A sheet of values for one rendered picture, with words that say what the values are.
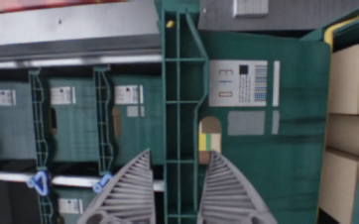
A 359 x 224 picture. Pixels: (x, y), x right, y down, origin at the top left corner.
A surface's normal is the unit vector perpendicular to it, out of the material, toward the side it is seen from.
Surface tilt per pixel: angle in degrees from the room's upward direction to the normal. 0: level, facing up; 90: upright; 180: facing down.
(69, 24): 90
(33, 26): 90
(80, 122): 91
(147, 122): 91
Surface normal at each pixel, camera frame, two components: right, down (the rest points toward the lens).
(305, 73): 0.08, 0.07
